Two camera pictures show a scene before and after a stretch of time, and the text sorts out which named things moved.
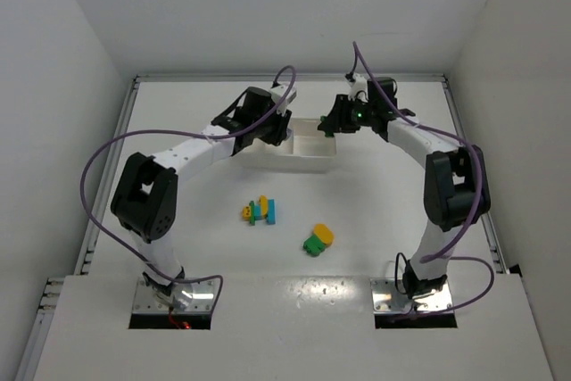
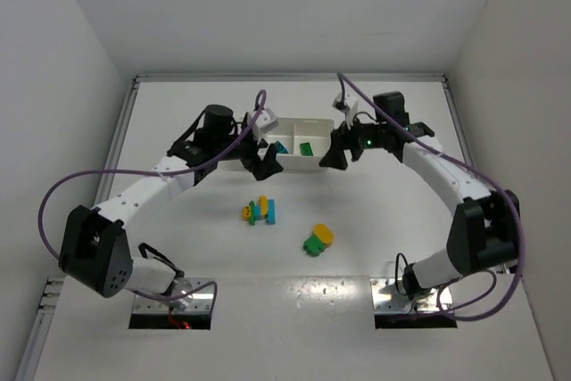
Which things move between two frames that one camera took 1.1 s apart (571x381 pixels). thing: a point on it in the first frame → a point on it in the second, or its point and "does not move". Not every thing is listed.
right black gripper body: x=335 y=115 → x=346 y=143
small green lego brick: x=314 y=245 does not move
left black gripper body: x=277 y=128 → x=249 y=158
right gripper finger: x=333 y=121 → x=335 y=157
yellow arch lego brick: x=264 y=205 does not move
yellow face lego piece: x=245 y=212 does not move
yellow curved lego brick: x=324 y=233 does not move
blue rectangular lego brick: x=270 y=214 does not move
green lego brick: x=252 y=215 does not move
